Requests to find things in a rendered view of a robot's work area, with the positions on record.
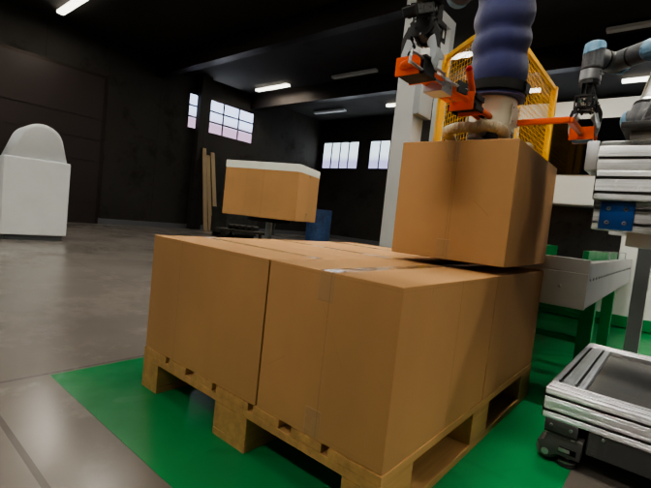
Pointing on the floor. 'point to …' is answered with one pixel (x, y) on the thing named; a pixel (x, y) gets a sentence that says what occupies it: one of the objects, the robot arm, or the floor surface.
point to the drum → (320, 229)
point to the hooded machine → (34, 185)
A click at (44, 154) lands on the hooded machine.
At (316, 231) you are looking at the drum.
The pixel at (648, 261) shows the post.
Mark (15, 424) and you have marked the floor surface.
